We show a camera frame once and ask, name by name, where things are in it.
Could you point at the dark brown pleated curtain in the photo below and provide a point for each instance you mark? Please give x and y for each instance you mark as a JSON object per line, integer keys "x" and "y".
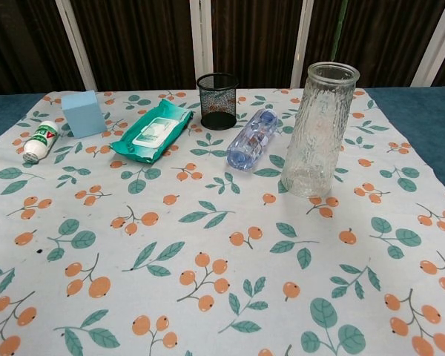
{"x": 141, "y": 37}

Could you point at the white double frame post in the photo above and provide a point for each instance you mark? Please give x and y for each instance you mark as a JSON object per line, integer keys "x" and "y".
{"x": 201, "y": 44}

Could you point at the black mesh pen holder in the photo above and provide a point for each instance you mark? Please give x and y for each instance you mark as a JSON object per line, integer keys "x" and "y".
{"x": 217, "y": 100}

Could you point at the light blue cube box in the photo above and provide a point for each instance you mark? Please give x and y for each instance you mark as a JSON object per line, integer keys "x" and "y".
{"x": 83, "y": 116}

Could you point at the floral print tablecloth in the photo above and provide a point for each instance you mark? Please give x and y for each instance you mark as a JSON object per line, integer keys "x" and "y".
{"x": 207, "y": 241}

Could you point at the green wet wipes pack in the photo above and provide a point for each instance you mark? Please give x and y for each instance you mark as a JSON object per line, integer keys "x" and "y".
{"x": 152, "y": 133}

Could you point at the small white bottle green label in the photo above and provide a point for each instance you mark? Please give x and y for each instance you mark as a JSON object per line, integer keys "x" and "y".
{"x": 41, "y": 142}

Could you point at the clear textured glass vase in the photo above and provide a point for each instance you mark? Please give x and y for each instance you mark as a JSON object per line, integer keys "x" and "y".
{"x": 319, "y": 130}

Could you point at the white post with foot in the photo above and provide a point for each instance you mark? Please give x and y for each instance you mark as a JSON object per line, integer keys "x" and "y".
{"x": 302, "y": 44}

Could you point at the clear plastic water bottle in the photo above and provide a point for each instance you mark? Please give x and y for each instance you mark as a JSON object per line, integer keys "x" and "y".
{"x": 252, "y": 141}

